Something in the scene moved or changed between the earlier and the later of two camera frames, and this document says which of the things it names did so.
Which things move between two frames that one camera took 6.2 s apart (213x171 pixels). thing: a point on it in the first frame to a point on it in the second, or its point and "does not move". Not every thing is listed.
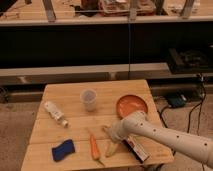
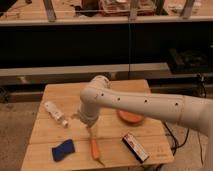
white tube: (53, 110) does not move
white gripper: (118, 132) to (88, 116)
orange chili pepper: (95, 149) does not move
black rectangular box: (135, 148) does not move
